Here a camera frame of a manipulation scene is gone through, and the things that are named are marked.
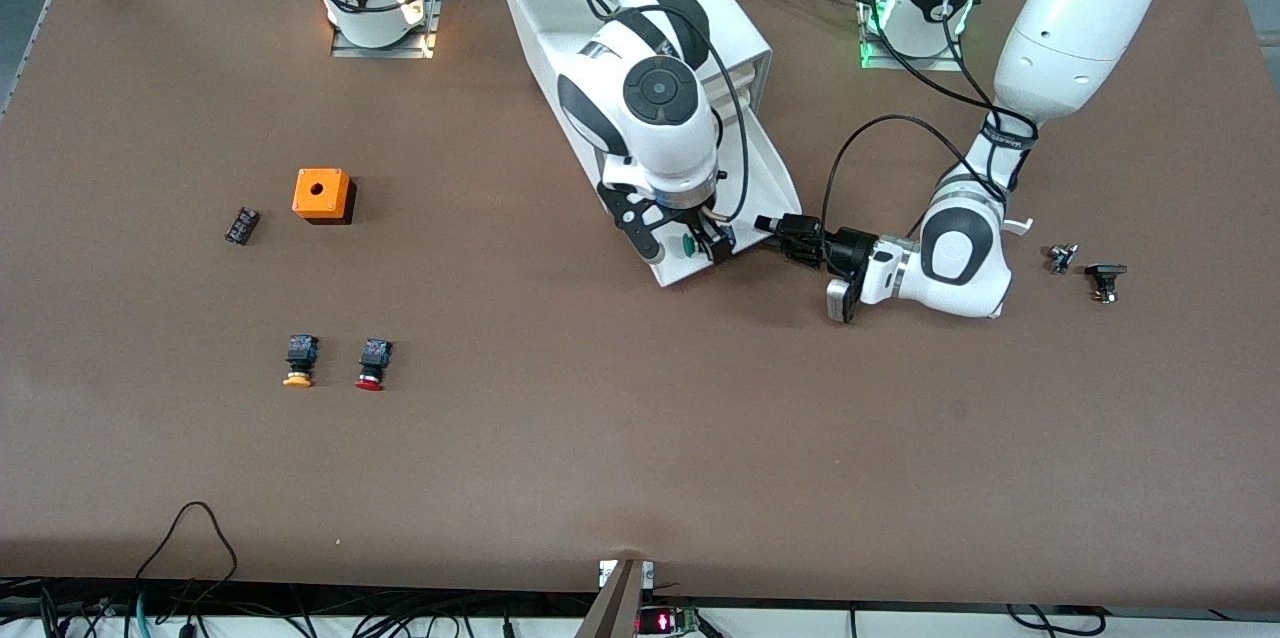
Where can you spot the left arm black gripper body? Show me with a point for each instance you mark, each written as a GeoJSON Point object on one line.
{"type": "Point", "coordinates": [848, 249]}

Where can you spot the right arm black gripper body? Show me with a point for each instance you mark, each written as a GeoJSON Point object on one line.
{"type": "Point", "coordinates": [698, 224]}

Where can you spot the green push button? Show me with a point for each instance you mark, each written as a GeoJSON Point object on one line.
{"type": "Point", "coordinates": [689, 241]}

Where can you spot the deep white cabinet drawer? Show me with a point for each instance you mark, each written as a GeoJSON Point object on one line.
{"type": "Point", "coordinates": [770, 188]}

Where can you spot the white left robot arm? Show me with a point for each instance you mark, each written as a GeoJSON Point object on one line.
{"type": "Point", "coordinates": [1080, 8]}

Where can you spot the shallow white cabinet drawer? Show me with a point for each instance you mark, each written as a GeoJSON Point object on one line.
{"type": "Point", "coordinates": [743, 99]}
{"type": "Point", "coordinates": [742, 76]}

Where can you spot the white drawer cabinet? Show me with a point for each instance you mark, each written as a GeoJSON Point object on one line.
{"type": "Point", "coordinates": [540, 28]}

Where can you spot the red push button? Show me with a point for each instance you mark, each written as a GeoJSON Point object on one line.
{"type": "Point", "coordinates": [373, 361]}

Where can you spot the yellow push button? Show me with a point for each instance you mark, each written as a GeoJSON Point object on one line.
{"type": "Point", "coordinates": [300, 358]}

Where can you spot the white curved plastic arc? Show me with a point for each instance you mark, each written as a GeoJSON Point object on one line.
{"type": "Point", "coordinates": [1020, 226]}

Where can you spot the small red-lit device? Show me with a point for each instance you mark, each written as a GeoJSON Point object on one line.
{"type": "Point", "coordinates": [665, 622]}

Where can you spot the small black contact block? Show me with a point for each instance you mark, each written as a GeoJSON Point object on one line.
{"type": "Point", "coordinates": [242, 225]}

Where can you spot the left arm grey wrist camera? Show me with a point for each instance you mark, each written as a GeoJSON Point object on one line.
{"type": "Point", "coordinates": [842, 300]}

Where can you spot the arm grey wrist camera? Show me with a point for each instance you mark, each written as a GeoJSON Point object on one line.
{"type": "Point", "coordinates": [640, 223]}
{"type": "Point", "coordinates": [842, 300]}

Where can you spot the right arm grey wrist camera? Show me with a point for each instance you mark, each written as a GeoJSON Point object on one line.
{"type": "Point", "coordinates": [640, 223]}

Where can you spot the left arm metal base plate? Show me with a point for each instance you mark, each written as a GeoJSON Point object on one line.
{"type": "Point", "coordinates": [875, 58]}

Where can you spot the small silver black switch part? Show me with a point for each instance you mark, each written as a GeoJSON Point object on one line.
{"type": "Point", "coordinates": [1060, 258]}

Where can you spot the white mount bracket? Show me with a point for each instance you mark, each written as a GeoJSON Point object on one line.
{"type": "Point", "coordinates": [648, 573]}

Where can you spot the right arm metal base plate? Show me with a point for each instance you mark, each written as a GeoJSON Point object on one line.
{"type": "Point", "coordinates": [380, 51]}

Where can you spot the orange button enclosure box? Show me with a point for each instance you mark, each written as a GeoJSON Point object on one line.
{"type": "Point", "coordinates": [322, 192]}

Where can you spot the grey camera mount bar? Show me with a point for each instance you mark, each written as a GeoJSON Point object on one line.
{"type": "Point", "coordinates": [615, 608]}

